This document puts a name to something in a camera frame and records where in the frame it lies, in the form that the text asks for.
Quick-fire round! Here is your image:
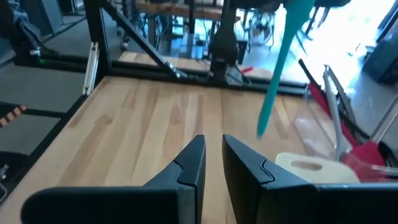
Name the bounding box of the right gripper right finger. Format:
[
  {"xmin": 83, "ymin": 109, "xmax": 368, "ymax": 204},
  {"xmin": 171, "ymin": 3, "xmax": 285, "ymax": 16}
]
[{"xmin": 222, "ymin": 134, "xmax": 398, "ymax": 224}]

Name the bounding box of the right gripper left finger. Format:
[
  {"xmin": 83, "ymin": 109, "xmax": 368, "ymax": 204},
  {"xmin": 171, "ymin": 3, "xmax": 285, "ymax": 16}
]
[{"xmin": 20, "ymin": 134, "xmax": 206, "ymax": 224}]

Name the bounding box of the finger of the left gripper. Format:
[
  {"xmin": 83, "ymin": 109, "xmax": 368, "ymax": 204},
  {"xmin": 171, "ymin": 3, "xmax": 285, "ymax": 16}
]
[
  {"xmin": 230, "ymin": 0, "xmax": 286, "ymax": 14},
  {"xmin": 313, "ymin": 0, "xmax": 353, "ymax": 9}
]

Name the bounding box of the turquoise silicone spatula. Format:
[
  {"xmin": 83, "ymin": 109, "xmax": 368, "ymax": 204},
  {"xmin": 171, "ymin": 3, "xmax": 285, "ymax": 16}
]
[{"xmin": 256, "ymin": 0, "xmax": 315, "ymax": 139}]

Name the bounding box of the red slotted spoon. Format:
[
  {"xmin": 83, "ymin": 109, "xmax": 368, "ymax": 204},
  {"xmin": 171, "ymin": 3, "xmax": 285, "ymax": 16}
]
[{"xmin": 307, "ymin": 82, "xmax": 387, "ymax": 184}]

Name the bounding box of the grey silicone spoon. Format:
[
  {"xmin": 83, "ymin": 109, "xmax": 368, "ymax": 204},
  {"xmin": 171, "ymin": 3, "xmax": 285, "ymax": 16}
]
[{"xmin": 322, "ymin": 64, "xmax": 352, "ymax": 162}]

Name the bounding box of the white plastic bin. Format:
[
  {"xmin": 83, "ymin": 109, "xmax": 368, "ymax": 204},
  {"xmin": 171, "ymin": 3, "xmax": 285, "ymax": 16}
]
[{"xmin": 275, "ymin": 152, "xmax": 361, "ymax": 185}]

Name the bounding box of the background wooden table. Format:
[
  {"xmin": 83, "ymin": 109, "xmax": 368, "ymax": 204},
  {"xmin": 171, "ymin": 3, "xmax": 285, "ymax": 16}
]
[{"xmin": 135, "ymin": 0, "xmax": 243, "ymax": 23}]

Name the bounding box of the background dark cabinet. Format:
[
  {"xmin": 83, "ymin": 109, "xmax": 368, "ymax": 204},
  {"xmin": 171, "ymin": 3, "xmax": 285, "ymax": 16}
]
[{"xmin": 361, "ymin": 17, "xmax": 398, "ymax": 85}]

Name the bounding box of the white aluminium bar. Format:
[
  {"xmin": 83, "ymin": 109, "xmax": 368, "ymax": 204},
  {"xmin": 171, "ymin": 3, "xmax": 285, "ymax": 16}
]
[{"xmin": 81, "ymin": 42, "xmax": 100, "ymax": 96}]

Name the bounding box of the orange black striped strip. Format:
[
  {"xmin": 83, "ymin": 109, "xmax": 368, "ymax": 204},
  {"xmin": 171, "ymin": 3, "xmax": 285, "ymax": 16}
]
[{"xmin": 0, "ymin": 105, "xmax": 28, "ymax": 128}]

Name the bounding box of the black metal rig frame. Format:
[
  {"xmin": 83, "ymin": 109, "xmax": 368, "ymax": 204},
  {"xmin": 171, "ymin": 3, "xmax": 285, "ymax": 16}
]
[{"xmin": 12, "ymin": 0, "xmax": 312, "ymax": 96}]

